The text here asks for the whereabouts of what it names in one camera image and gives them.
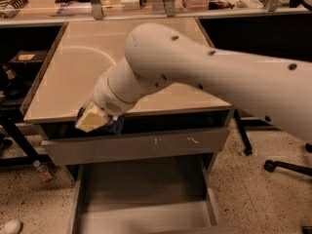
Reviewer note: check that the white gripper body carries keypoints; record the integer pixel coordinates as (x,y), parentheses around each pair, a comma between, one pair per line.
(105,98)

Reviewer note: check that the beige top drawer cabinet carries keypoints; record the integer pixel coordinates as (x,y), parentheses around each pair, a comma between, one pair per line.
(82,51)

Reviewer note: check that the black table leg frame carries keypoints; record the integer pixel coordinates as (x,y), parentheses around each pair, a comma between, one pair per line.
(248,147)

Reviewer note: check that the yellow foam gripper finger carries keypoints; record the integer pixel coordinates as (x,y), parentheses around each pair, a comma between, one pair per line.
(90,118)

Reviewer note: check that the black coiled cable tool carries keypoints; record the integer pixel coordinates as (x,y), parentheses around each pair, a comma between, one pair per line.
(12,8)

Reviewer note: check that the long back workbench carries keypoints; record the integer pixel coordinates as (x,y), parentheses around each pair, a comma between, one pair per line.
(51,12)

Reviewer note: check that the dark box with label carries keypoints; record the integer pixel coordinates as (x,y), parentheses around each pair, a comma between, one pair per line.
(29,57)

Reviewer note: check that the open grey middle drawer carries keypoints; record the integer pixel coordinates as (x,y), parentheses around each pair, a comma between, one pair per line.
(169,195)

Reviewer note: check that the white shoe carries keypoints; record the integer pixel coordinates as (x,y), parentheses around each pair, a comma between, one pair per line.
(11,227)

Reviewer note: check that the dark blue rxbar wrapper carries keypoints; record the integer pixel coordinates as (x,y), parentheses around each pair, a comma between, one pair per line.
(113,126)

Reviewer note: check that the black office chair base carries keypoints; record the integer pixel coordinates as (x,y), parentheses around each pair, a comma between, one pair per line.
(270,166)

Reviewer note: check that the plastic bottle on floor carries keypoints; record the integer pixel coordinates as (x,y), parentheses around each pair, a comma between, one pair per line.
(43,170)

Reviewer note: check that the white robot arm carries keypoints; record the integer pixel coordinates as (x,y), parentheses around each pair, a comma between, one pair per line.
(277,90)

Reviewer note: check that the grey top drawer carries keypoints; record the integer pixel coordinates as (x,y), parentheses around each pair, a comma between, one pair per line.
(97,149)

